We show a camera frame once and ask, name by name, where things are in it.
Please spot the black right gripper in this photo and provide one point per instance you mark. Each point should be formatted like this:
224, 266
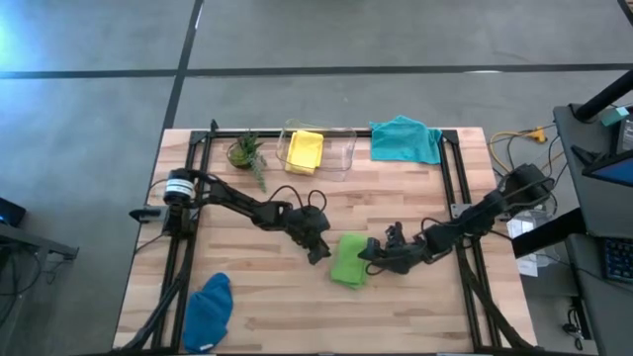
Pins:
403, 252

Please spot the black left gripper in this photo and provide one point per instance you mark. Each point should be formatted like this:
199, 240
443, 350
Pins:
307, 225

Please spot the green microfiber towel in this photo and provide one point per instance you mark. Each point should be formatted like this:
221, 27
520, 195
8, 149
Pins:
348, 259

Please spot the yellow microfiber towel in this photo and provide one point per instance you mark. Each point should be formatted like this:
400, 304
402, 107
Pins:
305, 151

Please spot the dark blue microfiber towel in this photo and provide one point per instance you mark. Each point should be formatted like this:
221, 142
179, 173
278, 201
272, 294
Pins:
207, 314

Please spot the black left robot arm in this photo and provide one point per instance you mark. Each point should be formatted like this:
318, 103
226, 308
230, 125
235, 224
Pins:
237, 203

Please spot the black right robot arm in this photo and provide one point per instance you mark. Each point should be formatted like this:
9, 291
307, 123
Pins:
494, 207

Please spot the teal microfiber towel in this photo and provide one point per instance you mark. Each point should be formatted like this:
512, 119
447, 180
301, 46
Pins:
403, 141

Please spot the clear plastic bin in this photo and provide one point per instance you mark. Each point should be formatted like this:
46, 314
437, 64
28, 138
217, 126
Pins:
341, 148

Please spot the potted succulent plant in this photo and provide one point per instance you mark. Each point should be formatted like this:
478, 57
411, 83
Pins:
244, 153

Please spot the white box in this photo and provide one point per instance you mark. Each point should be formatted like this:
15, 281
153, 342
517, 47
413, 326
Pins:
528, 267
521, 226

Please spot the black desk bar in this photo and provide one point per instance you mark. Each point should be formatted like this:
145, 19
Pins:
549, 232

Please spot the dark grey desk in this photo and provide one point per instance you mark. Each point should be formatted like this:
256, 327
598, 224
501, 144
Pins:
593, 207

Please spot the grey desk with keyboard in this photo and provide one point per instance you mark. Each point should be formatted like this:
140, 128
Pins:
608, 316

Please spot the black keyboard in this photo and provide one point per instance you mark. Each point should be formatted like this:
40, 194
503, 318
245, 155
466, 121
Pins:
618, 259

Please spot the small teal box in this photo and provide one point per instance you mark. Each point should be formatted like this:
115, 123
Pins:
615, 116

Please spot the black pole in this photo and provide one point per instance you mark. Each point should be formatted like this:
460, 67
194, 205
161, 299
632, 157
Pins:
605, 99

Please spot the grey metal stand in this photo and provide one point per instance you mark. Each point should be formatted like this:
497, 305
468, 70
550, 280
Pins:
29, 242

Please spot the dark electronic device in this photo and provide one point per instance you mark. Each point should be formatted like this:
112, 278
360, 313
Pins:
10, 212

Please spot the grey metal bracket plate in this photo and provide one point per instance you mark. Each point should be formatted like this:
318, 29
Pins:
458, 211

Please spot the black aluminium table frame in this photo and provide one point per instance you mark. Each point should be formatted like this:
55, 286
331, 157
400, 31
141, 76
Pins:
395, 133

